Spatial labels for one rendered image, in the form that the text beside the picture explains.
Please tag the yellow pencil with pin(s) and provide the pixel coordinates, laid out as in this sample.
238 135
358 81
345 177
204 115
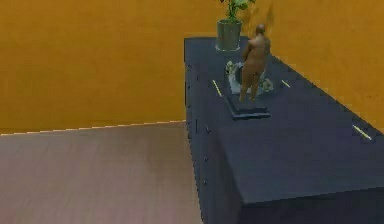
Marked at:
285 83
362 132
217 88

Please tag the green house plant grey pot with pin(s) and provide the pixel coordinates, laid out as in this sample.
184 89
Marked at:
229 33

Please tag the dark blue chest of drawers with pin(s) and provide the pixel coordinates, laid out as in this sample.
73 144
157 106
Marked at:
283 156

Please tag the dark flat rectangular tray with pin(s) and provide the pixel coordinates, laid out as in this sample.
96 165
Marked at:
248 110

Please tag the grey white rocky ornament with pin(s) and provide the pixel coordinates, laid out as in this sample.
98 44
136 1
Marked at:
233 78

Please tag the brown human figure statue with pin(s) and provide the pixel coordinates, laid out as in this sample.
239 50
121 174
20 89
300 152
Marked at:
254 60

